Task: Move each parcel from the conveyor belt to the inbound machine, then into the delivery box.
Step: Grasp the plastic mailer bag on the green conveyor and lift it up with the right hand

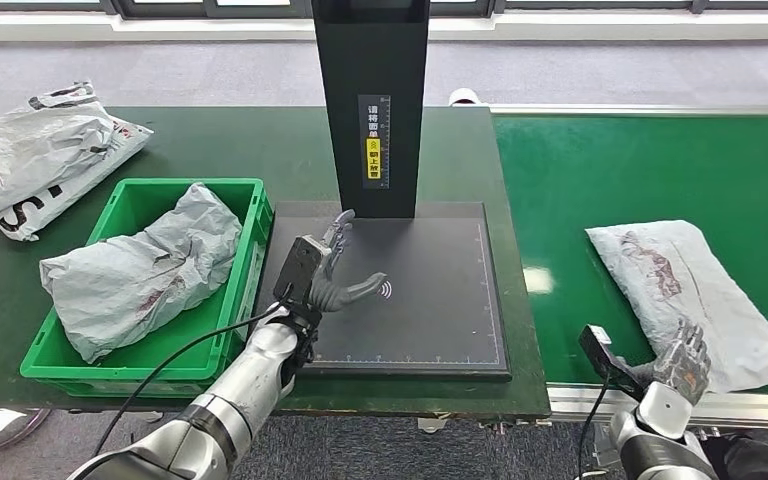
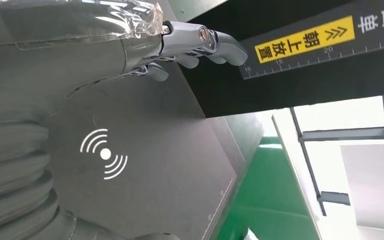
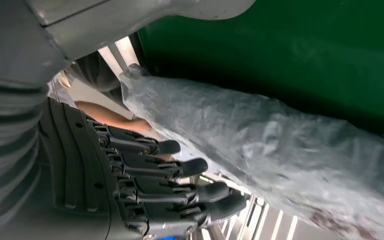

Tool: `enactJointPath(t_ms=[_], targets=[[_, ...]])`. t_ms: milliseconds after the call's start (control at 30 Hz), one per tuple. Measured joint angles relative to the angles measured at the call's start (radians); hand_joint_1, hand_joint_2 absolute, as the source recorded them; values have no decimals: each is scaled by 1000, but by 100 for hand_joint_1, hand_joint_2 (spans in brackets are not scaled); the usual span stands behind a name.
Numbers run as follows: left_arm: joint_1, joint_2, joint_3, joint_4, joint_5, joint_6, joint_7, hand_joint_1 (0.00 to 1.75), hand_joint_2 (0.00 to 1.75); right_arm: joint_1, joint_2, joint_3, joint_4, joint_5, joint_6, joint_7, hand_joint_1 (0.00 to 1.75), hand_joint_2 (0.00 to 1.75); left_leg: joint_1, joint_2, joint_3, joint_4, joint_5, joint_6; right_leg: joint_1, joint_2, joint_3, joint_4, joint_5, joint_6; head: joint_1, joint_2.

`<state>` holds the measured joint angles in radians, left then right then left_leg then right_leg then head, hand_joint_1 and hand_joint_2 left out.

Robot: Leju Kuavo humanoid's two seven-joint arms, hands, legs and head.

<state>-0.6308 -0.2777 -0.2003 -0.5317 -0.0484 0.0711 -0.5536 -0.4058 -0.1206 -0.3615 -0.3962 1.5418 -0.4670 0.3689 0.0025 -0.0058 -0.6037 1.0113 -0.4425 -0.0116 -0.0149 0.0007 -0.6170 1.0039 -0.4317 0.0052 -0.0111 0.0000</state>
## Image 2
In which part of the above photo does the black inbound scanner machine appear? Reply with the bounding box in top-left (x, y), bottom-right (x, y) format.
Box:
top-left (47, 0), bottom-right (384, 240)

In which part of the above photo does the green conveyor belt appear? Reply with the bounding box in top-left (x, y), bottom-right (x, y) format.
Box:
top-left (216, 137), bottom-right (322, 240)

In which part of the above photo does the pale grey board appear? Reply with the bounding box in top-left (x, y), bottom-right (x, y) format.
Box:
top-left (340, 144), bottom-right (384, 234)

